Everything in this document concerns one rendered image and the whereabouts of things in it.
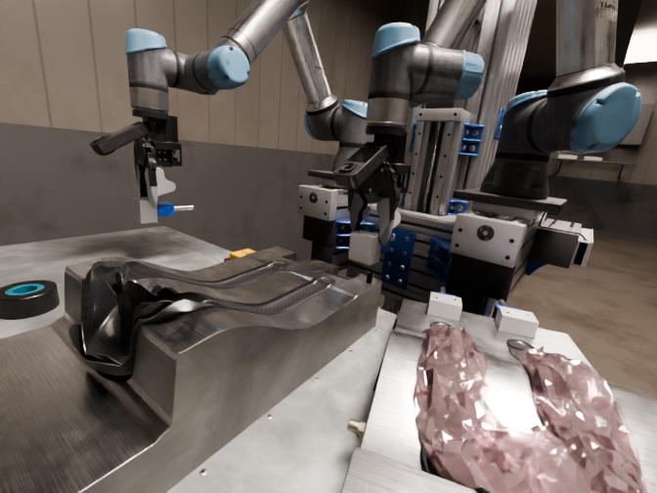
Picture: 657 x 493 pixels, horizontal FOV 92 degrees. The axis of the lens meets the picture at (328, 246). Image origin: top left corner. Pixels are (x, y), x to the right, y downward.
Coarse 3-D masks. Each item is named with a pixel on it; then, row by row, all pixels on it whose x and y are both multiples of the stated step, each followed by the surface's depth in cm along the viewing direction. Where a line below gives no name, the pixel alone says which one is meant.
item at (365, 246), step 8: (352, 232) 60; (360, 232) 60; (368, 232) 61; (352, 240) 60; (360, 240) 59; (368, 240) 58; (376, 240) 59; (392, 240) 68; (352, 248) 60; (360, 248) 59; (368, 248) 58; (376, 248) 59; (384, 248) 62; (352, 256) 61; (360, 256) 60; (368, 256) 58; (376, 256) 60; (368, 264) 59
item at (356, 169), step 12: (372, 144) 56; (384, 144) 55; (360, 156) 54; (372, 156) 53; (384, 156) 55; (336, 168) 52; (348, 168) 51; (360, 168) 50; (372, 168) 53; (336, 180) 52; (348, 180) 50; (360, 180) 51
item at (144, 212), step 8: (136, 200) 73; (144, 200) 72; (136, 208) 74; (144, 208) 72; (152, 208) 74; (160, 208) 75; (168, 208) 77; (176, 208) 79; (184, 208) 81; (192, 208) 82; (136, 216) 75; (144, 216) 73; (152, 216) 74
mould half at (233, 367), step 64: (256, 256) 62; (64, 320) 40; (192, 320) 29; (256, 320) 34; (320, 320) 42; (0, 384) 30; (64, 384) 30; (128, 384) 30; (192, 384) 27; (256, 384) 34; (0, 448) 24; (64, 448) 24; (128, 448) 25; (192, 448) 29
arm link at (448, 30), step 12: (456, 0) 62; (468, 0) 61; (480, 0) 62; (444, 12) 63; (456, 12) 62; (468, 12) 62; (432, 24) 64; (444, 24) 62; (456, 24) 62; (468, 24) 63; (432, 36) 63; (444, 36) 62; (456, 36) 63; (456, 48) 64
